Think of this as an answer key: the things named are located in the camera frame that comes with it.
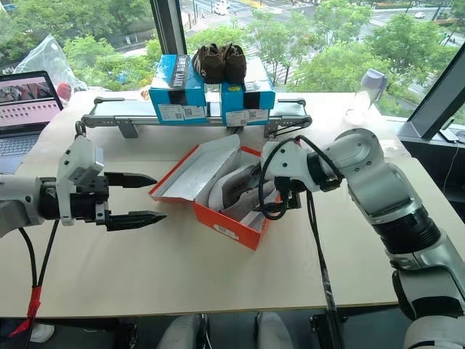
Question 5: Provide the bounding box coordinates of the dark slanted window frame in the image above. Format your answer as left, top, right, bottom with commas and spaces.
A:
405, 46, 465, 140

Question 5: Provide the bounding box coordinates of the brown suede shoe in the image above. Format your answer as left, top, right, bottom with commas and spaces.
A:
222, 42, 248, 84
191, 43, 227, 84

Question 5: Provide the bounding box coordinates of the grey rounded robot leg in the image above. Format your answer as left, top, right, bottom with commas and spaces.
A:
157, 313, 205, 349
255, 310, 294, 349

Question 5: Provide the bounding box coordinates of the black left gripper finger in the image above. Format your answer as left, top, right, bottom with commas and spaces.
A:
105, 209, 169, 233
104, 172, 158, 189

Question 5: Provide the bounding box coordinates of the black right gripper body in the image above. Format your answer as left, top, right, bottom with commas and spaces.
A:
274, 176, 302, 212

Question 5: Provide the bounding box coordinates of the black table bracket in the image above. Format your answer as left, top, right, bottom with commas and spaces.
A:
308, 313, 350, 349

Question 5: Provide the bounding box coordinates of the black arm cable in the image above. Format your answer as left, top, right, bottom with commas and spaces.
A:
256, 135, 345, 349
17, 217, 61, 292

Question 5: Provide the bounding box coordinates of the blue shoebox with black stripe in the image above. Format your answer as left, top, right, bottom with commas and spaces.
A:
147, 54, 209, 127

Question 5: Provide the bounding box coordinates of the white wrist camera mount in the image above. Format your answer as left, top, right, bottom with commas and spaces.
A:
55, 135, 106, 227
260, 139, 310, 194

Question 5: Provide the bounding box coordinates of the white sneaker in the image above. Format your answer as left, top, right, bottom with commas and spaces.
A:
208, 163, 263, 212
221, 181, 281, 233

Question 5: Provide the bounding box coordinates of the white shoe under table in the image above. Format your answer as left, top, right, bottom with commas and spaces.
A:
28, 322, 56, 343

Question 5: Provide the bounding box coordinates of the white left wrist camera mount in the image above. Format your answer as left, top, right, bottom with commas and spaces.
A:
55, 135, 106, 227

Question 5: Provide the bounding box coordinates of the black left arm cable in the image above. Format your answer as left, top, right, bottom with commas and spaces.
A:
17, 217, 61, 292

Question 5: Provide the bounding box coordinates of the clear bottle with purple cap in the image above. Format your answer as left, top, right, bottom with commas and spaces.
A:
344, 68, 388, 124

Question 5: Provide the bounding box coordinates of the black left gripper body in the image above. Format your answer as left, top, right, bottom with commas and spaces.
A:
70, 172, 111, 224

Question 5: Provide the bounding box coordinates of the blue shoebox with yellow logo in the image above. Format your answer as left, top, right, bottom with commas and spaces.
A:
220, 56, 276, 127

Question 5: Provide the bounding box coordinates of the grey open laptop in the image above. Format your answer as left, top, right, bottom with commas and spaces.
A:
0, 70, 65, 176

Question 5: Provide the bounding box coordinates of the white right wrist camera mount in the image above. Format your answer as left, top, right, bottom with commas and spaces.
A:
260, 139, 310, 194

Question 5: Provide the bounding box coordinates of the clear plastic bag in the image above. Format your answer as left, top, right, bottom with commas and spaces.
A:
12, 33, 89, 100

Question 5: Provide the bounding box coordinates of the orange shoebox with white lid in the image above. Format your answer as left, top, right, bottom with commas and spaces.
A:
148, 133, 283, 252

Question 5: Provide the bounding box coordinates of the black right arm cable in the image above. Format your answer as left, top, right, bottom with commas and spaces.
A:
256, 135, 345, 349

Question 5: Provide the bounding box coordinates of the thin white cable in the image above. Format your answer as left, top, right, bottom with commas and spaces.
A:
440, 128, 465, 192

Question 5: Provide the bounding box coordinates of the grey conveyor belt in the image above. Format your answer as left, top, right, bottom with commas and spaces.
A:
80, 95, 314, 140

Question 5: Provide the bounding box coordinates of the dark window pillar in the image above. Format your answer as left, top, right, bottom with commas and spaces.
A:
149, 0, 188, 56

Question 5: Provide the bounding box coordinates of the red tape on cable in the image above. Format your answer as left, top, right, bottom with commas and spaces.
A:
8, 285, 43, 338

